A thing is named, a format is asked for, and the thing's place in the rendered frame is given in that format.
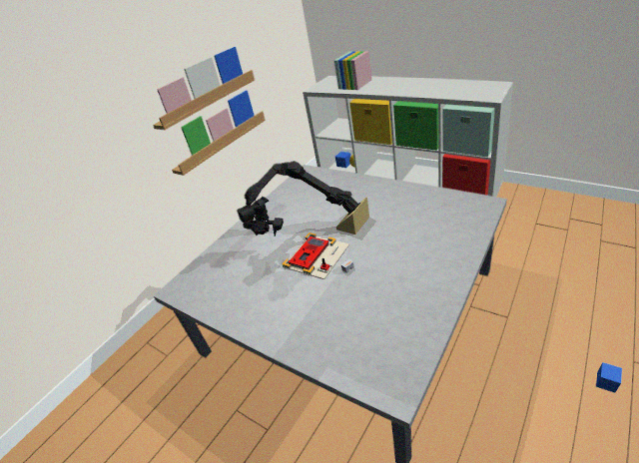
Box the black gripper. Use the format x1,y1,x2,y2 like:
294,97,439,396
243,213,284,236

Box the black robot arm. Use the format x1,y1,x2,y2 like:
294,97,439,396
237,161,360,234

